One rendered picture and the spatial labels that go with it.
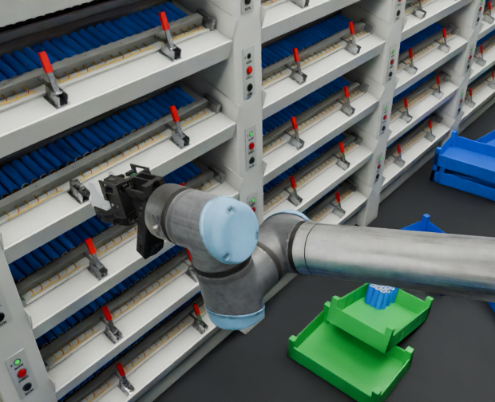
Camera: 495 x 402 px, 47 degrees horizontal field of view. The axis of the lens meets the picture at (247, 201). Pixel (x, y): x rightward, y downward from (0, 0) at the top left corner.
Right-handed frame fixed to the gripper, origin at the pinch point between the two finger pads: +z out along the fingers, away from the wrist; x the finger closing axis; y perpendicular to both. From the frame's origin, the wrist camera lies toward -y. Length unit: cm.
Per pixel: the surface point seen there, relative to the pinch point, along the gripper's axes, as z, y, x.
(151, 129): 10.3, 3.8, -22.3
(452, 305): -22, -84, -95
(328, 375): -9, -78, -44
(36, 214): 7.9, -0.2, 9.1
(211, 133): 5.5, -1.6, -34.7
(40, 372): 11.7, -33.2, 19.4
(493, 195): -9, -79, -161
